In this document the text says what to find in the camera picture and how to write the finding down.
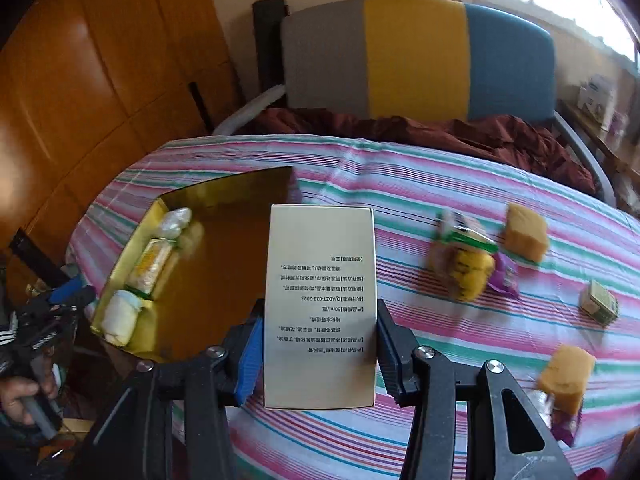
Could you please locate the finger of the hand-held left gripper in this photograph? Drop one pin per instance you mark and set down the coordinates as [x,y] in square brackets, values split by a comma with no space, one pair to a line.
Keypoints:
[75,290]

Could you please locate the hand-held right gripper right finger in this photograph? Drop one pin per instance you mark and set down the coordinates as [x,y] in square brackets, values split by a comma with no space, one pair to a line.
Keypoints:
[386,355]

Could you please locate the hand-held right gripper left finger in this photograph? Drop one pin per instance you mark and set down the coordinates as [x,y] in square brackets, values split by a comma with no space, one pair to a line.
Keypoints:
[250,360]

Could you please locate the cream printed carton box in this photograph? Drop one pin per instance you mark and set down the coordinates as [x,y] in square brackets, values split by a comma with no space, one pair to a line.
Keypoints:
[320,285]

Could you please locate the golden gift box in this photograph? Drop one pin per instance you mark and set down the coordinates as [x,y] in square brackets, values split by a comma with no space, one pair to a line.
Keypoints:
[210,270]

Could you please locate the purple snack packet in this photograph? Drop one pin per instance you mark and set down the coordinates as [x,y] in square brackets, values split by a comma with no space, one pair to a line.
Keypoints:
[566,429]
[505,277]

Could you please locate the person's left hand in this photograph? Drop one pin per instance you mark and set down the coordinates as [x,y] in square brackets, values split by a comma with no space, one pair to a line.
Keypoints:
[17,395]

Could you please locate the white wrapped snack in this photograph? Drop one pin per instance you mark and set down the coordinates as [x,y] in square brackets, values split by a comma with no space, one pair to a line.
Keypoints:
[172,222]
[120,315]

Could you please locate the yellow and white snack packet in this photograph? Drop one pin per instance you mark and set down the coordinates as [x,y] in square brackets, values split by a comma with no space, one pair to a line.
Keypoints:
[150,265]

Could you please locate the silver wrapped snack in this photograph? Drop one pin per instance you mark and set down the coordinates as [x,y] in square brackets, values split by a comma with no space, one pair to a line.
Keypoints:
[542,402]

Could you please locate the striped tablecloth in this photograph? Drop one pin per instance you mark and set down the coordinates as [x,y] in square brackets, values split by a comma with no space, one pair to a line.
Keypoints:
[400,180]

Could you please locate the yellow sponge cake cube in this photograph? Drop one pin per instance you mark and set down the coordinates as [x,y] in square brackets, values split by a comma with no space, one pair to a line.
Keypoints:
[525,232]
[567,377]

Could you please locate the wooden wardrobe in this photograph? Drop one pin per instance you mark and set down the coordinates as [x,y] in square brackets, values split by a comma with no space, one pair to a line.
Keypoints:
[100,85]

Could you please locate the small green carton box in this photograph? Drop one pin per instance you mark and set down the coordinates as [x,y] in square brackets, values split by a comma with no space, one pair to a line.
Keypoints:
[599,305]

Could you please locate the maroon cloth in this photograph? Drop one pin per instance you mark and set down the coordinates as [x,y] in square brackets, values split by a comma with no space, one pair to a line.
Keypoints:
[500,145]

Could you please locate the red cloth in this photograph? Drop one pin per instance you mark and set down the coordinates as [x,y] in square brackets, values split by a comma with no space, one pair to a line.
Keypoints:
[595,475]

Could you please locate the grey yellow blue chair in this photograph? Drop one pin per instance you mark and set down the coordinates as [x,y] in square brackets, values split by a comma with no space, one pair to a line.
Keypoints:
[415,60]

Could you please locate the wooden side table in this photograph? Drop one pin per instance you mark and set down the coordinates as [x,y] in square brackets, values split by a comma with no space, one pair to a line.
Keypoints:
[590,130]

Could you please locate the white cardboard box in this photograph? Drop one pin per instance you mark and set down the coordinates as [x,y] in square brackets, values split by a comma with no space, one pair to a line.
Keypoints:
[595,92]

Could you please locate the black furniture frame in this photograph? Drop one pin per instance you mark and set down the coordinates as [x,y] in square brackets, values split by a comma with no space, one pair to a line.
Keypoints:
[265,40]

